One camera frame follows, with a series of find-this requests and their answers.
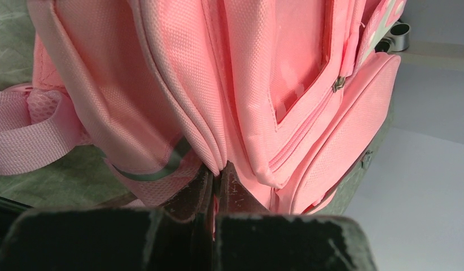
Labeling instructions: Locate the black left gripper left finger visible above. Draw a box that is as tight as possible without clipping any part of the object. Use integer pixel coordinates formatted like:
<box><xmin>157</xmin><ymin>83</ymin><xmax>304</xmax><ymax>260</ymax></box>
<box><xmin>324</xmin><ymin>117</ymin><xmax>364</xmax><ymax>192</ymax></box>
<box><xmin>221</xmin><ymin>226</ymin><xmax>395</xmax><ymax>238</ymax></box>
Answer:
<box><xmin>0</xmin><ymin>166</ymin><xmax>213</xmax><ymax>270</ymax></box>

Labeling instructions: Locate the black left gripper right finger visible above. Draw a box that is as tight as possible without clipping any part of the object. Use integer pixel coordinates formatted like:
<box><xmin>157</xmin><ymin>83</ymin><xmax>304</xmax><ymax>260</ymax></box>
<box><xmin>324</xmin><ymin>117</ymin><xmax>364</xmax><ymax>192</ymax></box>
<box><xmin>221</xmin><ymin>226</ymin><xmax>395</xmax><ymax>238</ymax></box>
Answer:
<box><xmin>213</xmin><ymin>163</ymin><xmax>377</xmax><ymax>270</ymax></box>

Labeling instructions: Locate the pink school backpack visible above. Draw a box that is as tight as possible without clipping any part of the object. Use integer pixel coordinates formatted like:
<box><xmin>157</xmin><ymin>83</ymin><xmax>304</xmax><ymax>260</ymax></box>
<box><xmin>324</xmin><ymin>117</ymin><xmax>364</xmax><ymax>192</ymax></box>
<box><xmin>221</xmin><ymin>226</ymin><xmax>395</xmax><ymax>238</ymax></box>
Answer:
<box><xmin>0</xmin><ymin>1</ymin><xmax>406</xmax><ymax>215</ymax></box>

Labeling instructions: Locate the grey metal switch stand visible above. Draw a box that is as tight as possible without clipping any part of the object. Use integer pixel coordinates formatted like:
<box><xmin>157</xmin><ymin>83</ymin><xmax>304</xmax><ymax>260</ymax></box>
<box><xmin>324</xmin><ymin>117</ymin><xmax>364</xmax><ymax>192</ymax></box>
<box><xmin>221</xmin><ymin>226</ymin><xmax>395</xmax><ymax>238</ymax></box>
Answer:
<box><xmin>374</xmin><ymin>21</ymin><xmax>411</xmax><ymax>53</ymax></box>

